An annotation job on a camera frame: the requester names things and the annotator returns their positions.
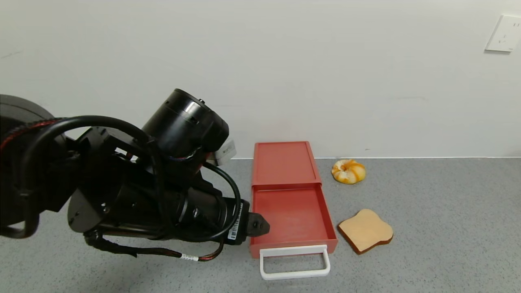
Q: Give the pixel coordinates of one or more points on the orange striped bagel bread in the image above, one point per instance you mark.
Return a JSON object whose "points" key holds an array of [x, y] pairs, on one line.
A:
{"points": [[348, 173]]}

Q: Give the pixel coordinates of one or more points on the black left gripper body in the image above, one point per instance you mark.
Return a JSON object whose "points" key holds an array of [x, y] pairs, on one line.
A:
{"points": [[240, 223]]}

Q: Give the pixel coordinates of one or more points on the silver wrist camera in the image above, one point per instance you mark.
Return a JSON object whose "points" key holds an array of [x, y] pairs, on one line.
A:
{"points": [[228, 151]]}

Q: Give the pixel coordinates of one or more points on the white wall socket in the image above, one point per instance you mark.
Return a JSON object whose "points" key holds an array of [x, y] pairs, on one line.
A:
{"points": [[504, 34]]}

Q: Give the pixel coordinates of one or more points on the toast bread slice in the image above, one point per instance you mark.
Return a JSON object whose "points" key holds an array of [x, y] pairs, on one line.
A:
{"points": [[364, 230]]}

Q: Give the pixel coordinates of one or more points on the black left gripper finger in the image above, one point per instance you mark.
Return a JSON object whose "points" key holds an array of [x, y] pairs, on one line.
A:
{"points": [[258, 224]]}

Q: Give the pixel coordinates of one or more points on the red drawer cabinet shell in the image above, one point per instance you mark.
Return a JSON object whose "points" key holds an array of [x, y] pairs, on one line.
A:
{"points": [[285, 162]]}

